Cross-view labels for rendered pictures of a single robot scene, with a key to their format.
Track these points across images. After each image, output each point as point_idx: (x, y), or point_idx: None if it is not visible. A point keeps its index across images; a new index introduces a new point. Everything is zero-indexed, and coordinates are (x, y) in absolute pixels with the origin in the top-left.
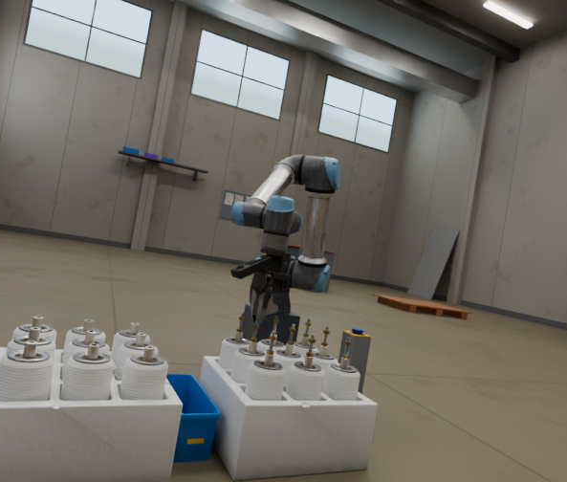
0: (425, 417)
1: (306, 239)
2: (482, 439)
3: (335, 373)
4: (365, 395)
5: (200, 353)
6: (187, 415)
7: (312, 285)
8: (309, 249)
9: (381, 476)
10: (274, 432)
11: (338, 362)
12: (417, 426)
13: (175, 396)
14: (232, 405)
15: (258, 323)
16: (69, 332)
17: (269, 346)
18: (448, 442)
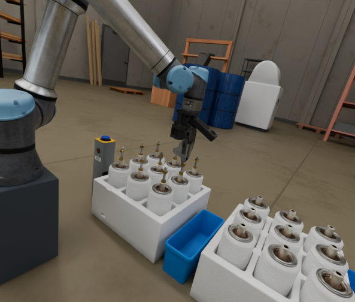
0: (52, 168)
1: (54, 68)
2: (74, 157)
3: (164, 160)
4: None
5: None
6: (220, 217)
7: (50, 119)
8: (55, 79)
9: None
10: None
11: (103, 164)
12: (73, 172)
13: (238, 207)
14: (202, 200)
15: (185, 161)
16: (299, 262)
17: (149, 177)
18: (89, 166)
